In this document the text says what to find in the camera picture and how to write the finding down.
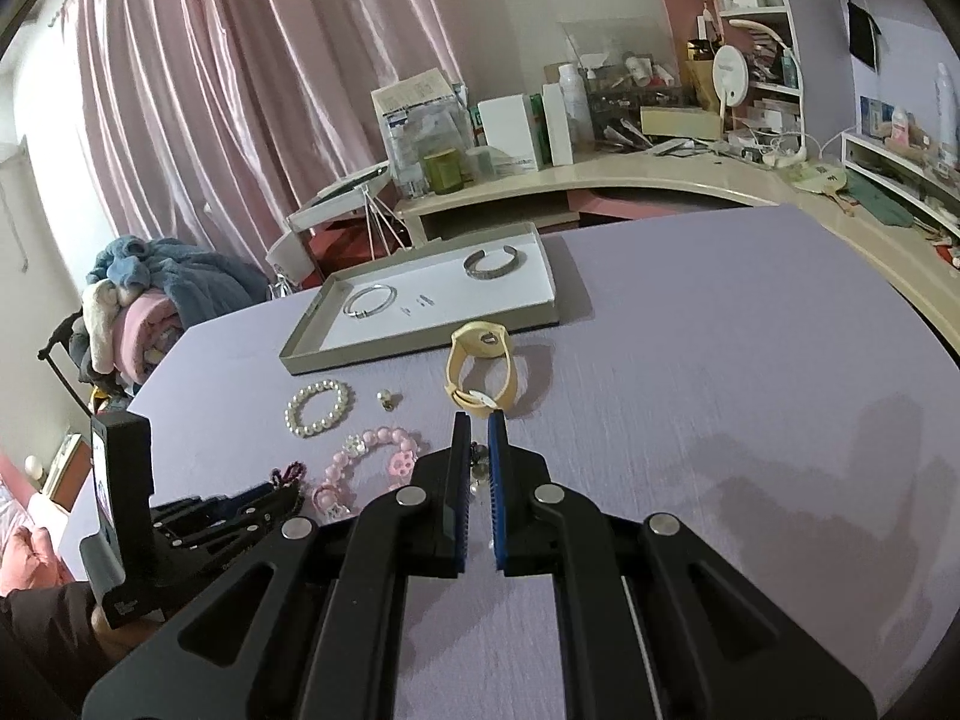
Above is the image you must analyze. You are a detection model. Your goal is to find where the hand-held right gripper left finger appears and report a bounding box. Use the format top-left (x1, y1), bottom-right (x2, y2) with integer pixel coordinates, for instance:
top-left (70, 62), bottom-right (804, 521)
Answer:
top-left (81, 412), bottom-right (472, 720)

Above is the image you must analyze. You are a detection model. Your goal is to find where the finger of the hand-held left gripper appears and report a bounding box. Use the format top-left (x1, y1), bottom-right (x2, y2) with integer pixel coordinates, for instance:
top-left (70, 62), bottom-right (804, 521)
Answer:
top-left (150, 481), bottom-right (302, 524)
top-left (154, 499), bottom-right (310, 567)

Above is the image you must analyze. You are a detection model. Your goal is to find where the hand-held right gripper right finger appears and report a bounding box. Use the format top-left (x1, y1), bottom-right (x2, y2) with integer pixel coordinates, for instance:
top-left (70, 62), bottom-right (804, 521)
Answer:
top-left (487, 412), bottom-right (877, 720)

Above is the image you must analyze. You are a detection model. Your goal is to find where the pink bead bracelet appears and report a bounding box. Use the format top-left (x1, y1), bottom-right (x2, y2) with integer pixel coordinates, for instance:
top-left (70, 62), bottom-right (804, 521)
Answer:
top-left (313, 426), bottom-right (426, 519)

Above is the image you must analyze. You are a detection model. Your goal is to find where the white pearl bracelet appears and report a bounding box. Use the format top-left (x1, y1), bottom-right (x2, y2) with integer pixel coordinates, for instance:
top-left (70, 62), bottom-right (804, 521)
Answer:
top-left (284, 379), bottom-right (353, 440)

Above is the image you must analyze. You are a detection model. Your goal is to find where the yellow wrist watch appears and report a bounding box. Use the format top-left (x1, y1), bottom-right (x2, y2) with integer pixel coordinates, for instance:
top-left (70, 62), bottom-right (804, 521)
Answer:
top-left (445, 320), bottom-right (520, 418)

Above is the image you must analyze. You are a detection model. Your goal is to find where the grey cardboard tray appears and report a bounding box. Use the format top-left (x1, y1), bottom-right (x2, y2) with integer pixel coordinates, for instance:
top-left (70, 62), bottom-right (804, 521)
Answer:
top-left (280, 221), bottom-right (560, 377)

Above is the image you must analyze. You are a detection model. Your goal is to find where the person's left forearm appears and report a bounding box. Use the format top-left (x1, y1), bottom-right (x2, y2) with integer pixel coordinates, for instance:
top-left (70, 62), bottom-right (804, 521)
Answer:
top-left (0, 581), bottom-right (143, 720)

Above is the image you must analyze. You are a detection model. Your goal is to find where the pink folded blanket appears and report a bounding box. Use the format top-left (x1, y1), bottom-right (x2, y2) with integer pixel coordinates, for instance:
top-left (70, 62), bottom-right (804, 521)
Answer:
top-left (111, 292), bottom-right (185, 392)

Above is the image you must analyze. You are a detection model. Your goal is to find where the black metal rack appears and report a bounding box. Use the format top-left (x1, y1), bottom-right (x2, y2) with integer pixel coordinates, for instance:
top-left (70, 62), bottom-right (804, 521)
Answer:
top-left (37, 310), bottom-right (100, 421)

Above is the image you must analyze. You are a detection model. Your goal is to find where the cream cloth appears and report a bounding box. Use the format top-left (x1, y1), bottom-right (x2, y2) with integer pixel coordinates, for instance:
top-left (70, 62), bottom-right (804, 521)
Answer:
top-left (80, 281), bottom-right (125, 377)

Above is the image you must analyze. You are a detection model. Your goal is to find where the thin silver bangle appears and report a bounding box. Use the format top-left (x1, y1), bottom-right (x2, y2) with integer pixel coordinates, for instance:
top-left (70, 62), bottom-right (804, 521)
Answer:
top-left (344, 283), bottom-right (399, 319)

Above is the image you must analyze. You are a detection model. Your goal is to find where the blue fleece blanket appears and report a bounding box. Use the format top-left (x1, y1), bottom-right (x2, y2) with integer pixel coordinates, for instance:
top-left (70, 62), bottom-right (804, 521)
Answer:
top-left (88, 235), bottom-right (269, 332)

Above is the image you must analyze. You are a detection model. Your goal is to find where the white flat device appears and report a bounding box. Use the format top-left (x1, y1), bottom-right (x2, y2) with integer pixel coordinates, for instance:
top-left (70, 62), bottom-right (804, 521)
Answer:
top-left (266, 162), bottom-right (392, 287)

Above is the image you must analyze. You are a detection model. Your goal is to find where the green glass jar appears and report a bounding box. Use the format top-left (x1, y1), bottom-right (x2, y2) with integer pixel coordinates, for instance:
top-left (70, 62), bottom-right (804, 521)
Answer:
top-left (422, 150), bottom-right (461, 197)

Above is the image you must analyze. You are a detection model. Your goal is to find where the beige curved desk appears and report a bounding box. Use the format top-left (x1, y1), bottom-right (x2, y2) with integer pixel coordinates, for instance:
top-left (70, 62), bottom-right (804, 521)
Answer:
top-left (394, 136), bottom-right (960, 361)

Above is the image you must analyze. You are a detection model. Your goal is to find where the large white box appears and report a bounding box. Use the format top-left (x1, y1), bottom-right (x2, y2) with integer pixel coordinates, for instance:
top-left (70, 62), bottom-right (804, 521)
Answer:
top-left (478, 94), bottom-right (546, 170)

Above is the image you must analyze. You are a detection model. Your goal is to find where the tall white box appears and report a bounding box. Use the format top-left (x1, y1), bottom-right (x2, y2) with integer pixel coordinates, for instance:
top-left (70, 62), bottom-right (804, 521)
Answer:
top-left (541, 82), bottom-right (575, 167)

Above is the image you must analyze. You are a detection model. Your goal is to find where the clear bag of papers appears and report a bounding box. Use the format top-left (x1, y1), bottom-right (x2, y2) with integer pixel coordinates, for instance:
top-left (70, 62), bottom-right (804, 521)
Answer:
top-left (370, 68), bottom-right (474, 197)

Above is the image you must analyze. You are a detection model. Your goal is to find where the white spray bottle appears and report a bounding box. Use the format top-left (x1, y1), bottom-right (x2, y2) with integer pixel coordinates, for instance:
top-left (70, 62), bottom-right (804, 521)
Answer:
top-left (558, 64), bottom-right (595, 148)

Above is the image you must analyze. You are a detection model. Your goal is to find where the pink curtain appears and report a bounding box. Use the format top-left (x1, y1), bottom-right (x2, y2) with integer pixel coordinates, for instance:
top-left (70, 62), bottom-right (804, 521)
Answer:
top-left (15, 0), bottom-right (526, 301)

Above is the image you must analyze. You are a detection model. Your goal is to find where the beige flat box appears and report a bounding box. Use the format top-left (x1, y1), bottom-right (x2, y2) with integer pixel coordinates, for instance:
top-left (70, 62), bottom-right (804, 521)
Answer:
top-left (639, 105), bottom-right (725, 141)

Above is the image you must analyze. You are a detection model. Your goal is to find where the clear acrylic organizer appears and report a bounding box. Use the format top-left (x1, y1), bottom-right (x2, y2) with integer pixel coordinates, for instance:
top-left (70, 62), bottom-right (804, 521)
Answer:
top-left (562, 17), bottom-right (704, 140)

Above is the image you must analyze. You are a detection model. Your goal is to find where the green paper hand fan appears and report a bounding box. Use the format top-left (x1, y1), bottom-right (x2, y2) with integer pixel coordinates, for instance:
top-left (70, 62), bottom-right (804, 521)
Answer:
top-left (786, 163), bottom-right (857, 216)

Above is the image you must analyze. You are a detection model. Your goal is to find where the round white mirror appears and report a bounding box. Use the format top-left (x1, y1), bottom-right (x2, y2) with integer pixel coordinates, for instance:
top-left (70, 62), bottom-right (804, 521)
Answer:
top-left (710, 44), bottom-right (752, 139)

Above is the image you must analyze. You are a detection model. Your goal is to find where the dark green cloth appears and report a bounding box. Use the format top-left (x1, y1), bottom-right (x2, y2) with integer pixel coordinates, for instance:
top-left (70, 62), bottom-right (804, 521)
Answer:
top-left (850, 184), bottom-right (917, 229)

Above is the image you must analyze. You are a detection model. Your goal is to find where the white desk lamp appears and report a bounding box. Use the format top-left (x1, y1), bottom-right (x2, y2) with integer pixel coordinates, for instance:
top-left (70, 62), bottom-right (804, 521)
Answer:
top-left (730, 16), bottom-right (809, 167)

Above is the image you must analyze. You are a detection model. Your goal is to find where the low white shelf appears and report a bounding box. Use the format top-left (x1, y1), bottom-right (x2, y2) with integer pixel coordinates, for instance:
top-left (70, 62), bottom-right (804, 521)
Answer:
top-left (840, 127), bottom-right (960, 242)

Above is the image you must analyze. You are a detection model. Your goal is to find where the white pump bottle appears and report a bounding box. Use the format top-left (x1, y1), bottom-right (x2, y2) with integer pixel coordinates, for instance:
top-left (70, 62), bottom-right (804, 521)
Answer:
top-left (933, 61), bottom-right (960, 167)

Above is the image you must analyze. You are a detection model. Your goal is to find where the black hanging bag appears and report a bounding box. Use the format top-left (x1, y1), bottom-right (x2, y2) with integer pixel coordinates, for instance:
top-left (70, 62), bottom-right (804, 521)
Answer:
top-left (843, 0), bottom-right (883, 70)

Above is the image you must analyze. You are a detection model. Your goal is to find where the wide silver cuff bracelet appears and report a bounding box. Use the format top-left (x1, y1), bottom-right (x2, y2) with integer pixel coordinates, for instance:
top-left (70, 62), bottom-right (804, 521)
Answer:
top-left (463, 244), bottom-right (524, 281)

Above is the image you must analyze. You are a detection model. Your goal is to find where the white wire stand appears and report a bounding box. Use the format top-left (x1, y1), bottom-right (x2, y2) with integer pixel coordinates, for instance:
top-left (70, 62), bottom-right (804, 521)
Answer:
top-left (362, 186), bottom-right (407, 254)

